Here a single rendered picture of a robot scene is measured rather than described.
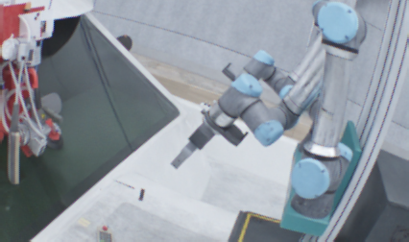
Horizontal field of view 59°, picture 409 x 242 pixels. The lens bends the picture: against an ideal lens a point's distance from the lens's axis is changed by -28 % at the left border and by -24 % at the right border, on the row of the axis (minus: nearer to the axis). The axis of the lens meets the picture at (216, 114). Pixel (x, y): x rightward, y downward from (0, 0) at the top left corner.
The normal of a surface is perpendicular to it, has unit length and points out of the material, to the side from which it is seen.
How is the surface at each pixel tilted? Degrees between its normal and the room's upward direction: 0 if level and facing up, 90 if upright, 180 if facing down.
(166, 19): 90
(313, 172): 98
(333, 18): 83
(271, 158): 90
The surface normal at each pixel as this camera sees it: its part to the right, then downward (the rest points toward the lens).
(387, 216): -0.19, 0.27
